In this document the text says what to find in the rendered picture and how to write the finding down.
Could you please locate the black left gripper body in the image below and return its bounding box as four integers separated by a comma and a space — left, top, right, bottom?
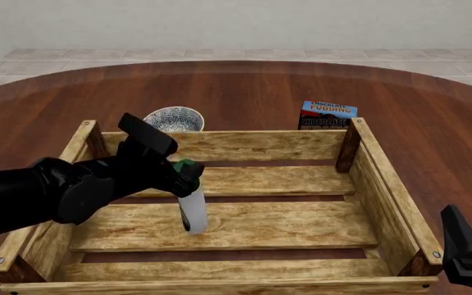
115, 141, 188, 197

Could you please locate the blue patterned bowl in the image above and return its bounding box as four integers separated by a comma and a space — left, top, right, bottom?
143, 106, 206, 134

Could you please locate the chocolate pudding box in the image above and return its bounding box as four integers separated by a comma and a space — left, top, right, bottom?
297, 100, 360, 131

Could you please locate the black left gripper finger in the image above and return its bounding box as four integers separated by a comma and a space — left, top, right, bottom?
173, 162, 206, 199

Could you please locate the wooden slat tray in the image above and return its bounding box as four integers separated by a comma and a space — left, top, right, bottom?
0, 116, 444, 295

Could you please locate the white bottle with green cap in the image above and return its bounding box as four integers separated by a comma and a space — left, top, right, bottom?
169, 157, 210, 236

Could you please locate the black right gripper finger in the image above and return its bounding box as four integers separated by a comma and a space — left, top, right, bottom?
440, 204, 472, 269

